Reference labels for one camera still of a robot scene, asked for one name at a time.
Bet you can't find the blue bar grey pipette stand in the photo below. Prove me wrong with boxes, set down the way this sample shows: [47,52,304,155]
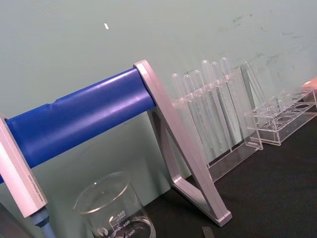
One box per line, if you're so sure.
[0,59,233,238]

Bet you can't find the small dark grey strip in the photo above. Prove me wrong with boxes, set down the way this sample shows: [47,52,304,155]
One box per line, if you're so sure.
[201,226,215,238]

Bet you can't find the clear glass measuring beaker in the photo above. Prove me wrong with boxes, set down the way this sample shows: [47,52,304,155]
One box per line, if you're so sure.
[72,171,157,238]

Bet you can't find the plain pale wall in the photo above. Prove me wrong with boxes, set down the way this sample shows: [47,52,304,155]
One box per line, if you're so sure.
[0,0,317,238]

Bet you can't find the pink flat object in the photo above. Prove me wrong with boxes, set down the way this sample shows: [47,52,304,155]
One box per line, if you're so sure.
[300,76,317,90]

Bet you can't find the blue grey pipette shaft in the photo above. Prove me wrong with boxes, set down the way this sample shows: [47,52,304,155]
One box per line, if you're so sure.
[29,205,54,238]

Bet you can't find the clear acrylic test tube rack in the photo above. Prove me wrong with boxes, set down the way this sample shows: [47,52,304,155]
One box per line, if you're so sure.
[243,87,317,146]

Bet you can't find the black table cloth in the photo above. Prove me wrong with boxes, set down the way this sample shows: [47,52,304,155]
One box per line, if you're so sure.
[138,104,317,238]

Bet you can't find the clear glass test tube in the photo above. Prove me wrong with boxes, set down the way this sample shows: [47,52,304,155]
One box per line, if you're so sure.
[279,90,293,113]

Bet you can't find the clear acrylic pipette rack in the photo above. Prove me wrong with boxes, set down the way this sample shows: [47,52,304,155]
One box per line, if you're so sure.
[170,61,264,184]

